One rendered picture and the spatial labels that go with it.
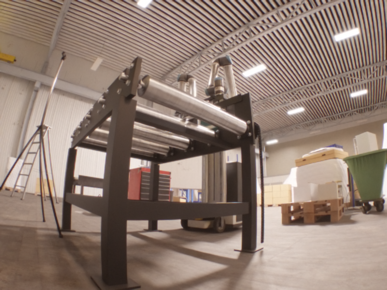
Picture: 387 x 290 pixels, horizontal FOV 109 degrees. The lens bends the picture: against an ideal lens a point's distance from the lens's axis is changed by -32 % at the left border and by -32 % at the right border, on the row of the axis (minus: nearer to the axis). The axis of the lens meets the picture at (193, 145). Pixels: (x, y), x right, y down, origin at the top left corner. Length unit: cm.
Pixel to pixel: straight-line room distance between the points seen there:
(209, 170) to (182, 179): 397
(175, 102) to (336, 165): 386
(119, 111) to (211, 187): 198
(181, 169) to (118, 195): 588
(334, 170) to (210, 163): 271
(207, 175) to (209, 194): 24
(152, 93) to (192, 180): 584
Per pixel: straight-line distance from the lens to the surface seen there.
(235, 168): 256
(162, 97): 97
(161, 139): 162
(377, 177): 332
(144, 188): 385
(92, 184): 658
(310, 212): 287
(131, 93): 82
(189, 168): 668
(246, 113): 155
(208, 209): 105
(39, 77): 1211
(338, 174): 446
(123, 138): 79
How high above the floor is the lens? 35
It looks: 16 degrees up
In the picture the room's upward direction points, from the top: 1 degrees clockwise
